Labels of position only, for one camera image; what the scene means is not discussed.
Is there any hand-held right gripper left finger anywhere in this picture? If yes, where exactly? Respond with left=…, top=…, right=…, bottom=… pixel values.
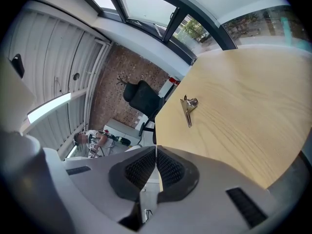
left=42, top=146, right=156, bottom=234

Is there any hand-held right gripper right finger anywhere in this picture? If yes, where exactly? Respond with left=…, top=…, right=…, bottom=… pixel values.
left=143, top=145, right=281, bottom=234

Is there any black office chair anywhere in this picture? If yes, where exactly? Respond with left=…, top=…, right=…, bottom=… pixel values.
left=123, top=79, right=167, bottom=145

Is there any ceiling light bar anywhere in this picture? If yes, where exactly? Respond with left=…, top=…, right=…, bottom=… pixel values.
left=26, top=92, right=72, bottom=124

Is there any silver metal bulldog clip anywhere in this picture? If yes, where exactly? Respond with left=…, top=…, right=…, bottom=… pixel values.
left=180, top=94, right=199, bottom=128

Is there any black window frame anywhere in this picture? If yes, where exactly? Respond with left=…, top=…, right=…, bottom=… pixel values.
left=65, top=0, right=238, bottom=65

